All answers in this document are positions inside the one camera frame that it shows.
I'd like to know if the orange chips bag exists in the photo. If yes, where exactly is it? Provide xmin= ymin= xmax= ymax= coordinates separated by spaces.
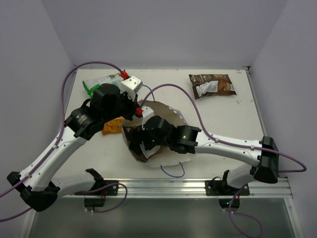
xmin=102 ymin=117 xmax=124 ymax=135

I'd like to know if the brown kettle chips bag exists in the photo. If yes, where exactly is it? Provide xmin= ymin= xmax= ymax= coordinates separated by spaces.
xmin=122 ymin=125 xmax=169 ymax=163
xmin=189 ymin=74 xmax=237 ymax=100

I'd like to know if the blue checkered paper bag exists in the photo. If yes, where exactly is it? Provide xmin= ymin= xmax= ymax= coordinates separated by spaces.
xmin=121 ymin=100 xmax=194 ymax=169

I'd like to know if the green cassava chips bag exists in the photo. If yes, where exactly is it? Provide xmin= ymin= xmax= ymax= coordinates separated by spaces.
xmin=82 ymin=73 xmax=123 ymax=97

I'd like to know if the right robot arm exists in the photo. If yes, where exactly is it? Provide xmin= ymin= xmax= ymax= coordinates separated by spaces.
xmin=128 ymin=116 xmax=279 ymax=195

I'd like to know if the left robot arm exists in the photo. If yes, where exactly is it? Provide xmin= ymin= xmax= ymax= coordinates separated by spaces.
xmin=7 ymin=81 xmax=142 ymax=212

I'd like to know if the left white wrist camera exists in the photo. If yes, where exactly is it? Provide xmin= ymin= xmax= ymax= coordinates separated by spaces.
xmin=119 ymin=76 xmax=143 ymax=98

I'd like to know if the aluminium front rail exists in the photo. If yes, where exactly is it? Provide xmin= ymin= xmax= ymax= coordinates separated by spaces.
xmin=59 ymin=177 xmax=292 ymax=199

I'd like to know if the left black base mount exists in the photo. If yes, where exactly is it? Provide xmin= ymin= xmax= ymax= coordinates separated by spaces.
xmin=74 ymin=169 xmax=119 ymax=211

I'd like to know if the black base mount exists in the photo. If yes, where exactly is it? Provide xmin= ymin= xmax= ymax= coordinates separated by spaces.
xmin=74 ymin=169 xmax=119 ymax=211
xmin=205 ymin=170 xmax=250 ymax=211

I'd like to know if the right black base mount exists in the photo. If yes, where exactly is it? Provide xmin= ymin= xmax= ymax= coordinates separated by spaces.
xmin=205 ymin=170 xmax=250 ymax=211

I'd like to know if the aluminium table edge frame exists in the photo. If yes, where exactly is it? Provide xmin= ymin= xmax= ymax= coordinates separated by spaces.
xmin=18 ymin=64 xmax=298 ymax=238

